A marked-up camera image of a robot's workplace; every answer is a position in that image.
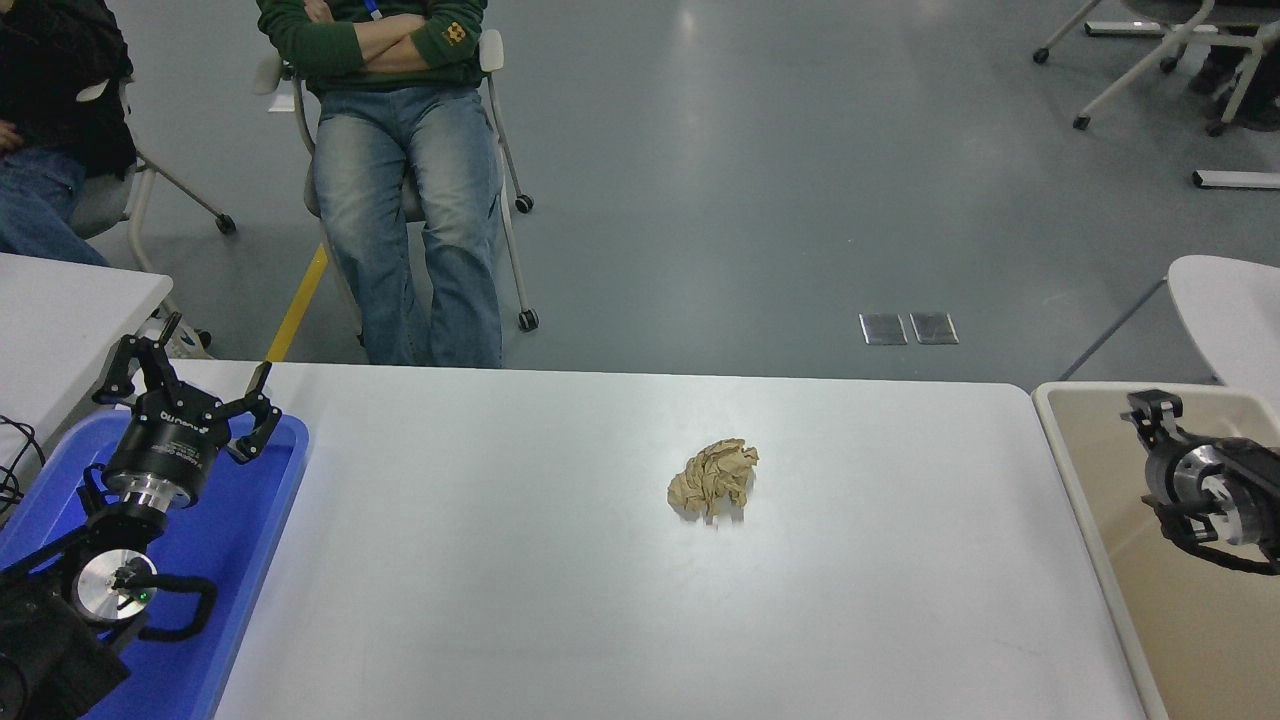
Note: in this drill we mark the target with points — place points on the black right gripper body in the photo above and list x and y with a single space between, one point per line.
1160 465

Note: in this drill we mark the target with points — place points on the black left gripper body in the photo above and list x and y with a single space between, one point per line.
165 445

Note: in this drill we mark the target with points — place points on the person's left forearm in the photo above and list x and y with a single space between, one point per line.
392 62

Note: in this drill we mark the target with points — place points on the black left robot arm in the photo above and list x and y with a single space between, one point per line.
40 650

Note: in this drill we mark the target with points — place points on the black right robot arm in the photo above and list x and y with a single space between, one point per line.
1250 480

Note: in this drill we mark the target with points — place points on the person's right forearm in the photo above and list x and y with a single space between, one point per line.
395 29

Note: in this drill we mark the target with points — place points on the person's hand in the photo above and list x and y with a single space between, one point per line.
9 136

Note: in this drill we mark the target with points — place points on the person's left hand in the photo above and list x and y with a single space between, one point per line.
319 9

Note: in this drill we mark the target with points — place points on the white side table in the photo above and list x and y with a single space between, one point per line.
60 320

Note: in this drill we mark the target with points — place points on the white rounded table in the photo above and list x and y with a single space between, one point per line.
1230 320

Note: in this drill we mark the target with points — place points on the blue plastic tray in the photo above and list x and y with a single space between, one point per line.
230 560

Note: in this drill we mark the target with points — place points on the large pale bin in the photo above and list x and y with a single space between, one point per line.
1190 640

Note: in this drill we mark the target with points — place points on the silver floor plate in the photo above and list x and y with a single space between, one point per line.
934 328
884 329

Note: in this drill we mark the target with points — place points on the long white floor bar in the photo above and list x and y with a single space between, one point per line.
1235 179

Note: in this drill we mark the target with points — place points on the person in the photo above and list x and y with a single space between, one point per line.
50 90
1250 95
440 200

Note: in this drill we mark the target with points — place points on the grey swivel chair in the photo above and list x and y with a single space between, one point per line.
512 260

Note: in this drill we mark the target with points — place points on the white-framed wheeled chair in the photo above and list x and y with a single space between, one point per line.
1140 65

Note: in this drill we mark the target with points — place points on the short white floor bar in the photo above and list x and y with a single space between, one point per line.
1120 29

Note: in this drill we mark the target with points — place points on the crumpled tan paper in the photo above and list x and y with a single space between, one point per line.
712 478

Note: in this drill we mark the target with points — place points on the grey chair with white frame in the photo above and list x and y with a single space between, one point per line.
95 205

